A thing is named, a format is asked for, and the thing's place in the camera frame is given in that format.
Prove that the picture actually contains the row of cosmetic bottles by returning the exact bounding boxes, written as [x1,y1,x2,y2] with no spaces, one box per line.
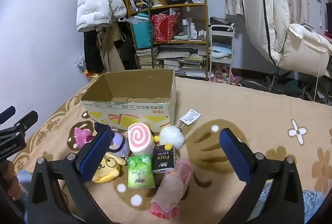
[182,18,207,40]

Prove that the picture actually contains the person's left hand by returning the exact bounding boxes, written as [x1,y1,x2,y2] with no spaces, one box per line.
[0,160,20,201]

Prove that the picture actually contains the plastic bag of snacks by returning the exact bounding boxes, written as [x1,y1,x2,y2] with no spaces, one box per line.
[75,58,99,80]

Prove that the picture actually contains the white pompom keychain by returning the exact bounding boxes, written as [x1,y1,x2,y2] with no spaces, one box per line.
[153,109,201,150]

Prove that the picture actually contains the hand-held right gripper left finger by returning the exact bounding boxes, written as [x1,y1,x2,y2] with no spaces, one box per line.
[27,129,115,224]

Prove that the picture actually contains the beige hanging garment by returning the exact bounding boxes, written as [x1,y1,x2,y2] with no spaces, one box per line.
[95,27,125,73]

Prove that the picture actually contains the wooden shelf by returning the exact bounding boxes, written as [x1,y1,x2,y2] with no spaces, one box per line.
[124,0,210,79]

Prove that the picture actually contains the red gift bag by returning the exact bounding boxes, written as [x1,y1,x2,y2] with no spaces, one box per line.
[151,14,181,42]

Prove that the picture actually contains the printed cardboard box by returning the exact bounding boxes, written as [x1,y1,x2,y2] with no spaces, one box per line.
[80,69,177,134]

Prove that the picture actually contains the pink swirl roll plush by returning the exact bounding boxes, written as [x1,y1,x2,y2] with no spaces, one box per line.
[128,122,155,156]

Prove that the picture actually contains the black item on cart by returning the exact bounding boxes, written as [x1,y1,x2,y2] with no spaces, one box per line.
[210,17,233,32]

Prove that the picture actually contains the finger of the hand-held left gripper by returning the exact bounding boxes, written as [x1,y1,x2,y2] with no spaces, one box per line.
[0,106,16,125]
[0,110,39,137]

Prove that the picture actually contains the pile of books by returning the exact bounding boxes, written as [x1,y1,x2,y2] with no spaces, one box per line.
[136,44,208,77]

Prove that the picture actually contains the black tissue pack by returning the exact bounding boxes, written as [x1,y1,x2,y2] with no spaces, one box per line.
[152,145,177,174]

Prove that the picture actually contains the black hanging garment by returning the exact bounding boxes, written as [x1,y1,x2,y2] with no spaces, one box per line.
[83,23,137,74]

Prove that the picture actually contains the yellow dog plush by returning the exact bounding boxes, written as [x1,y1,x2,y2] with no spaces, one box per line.
[92,151,121,183]

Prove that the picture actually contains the blue fluffy cloth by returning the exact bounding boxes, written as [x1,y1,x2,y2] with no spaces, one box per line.
[16,169,34,214]
[259,183,328,224]

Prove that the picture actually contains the office chair base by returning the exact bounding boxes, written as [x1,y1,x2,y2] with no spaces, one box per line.
[263,67,295,92]

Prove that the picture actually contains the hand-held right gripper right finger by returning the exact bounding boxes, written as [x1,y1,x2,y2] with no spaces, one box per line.
[218,128,305,224]

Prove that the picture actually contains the pink tissue pack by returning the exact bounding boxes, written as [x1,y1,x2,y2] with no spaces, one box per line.
[148,158,194,219]

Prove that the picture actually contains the green tissue pack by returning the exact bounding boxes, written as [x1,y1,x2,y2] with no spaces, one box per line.
[127,155,155,189]

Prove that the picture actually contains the dark green pole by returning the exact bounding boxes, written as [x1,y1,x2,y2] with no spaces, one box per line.
[147,0,155,69]

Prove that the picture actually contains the purple plush toy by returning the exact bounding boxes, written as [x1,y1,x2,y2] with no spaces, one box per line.
[94,122,130,158]

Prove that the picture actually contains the blue white cloth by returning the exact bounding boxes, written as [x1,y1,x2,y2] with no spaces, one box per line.
[211,44,231,58]

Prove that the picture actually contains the pink plush toy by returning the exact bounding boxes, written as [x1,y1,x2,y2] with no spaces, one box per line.
[74,127,95,148]

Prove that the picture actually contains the pink toys in cart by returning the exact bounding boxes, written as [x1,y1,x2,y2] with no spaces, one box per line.
[211,63,232,82]

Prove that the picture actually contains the cream padded coat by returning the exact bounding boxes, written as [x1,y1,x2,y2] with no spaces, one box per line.
[237,0,332,77]

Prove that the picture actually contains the teal bag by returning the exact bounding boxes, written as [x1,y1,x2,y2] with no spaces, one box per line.
[131,14,153,49]

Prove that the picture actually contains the white trolley cart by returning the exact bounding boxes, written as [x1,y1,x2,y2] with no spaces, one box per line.
[208,24,235,83]

